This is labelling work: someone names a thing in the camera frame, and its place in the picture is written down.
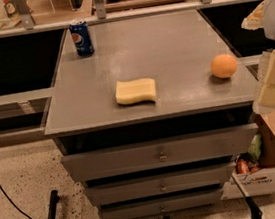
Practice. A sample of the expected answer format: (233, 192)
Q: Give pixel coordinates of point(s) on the top grey drawer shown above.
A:
(159, 153)

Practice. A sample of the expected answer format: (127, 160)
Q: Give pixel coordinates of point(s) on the grey drawer cabinet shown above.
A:
(175, 50)

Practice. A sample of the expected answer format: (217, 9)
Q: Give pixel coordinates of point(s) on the black rod near box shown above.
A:
(255, 211)

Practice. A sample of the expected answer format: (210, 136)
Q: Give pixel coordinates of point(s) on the green snack bag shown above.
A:
(254, 149)

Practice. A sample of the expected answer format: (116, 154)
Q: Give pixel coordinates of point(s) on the yellow sponge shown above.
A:
(135, 91)

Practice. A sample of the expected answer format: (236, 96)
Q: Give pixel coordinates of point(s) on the blue pepsi can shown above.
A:
(81, 37)

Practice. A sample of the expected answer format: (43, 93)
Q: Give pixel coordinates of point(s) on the cardboard box with snacks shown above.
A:
(262, 182)

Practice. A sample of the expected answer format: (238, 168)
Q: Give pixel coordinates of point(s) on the middle grey drawer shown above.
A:
(159, 185)

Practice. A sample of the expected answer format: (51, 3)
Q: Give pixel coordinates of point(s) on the orange fruit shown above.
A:
(223, 66)

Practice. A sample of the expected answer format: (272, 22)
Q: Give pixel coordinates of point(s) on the grey drawer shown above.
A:
(159, 153)
(159, 185)
(162, 205)

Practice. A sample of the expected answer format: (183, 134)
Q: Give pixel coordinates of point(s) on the bottom grey drawer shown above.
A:
(162, 205)

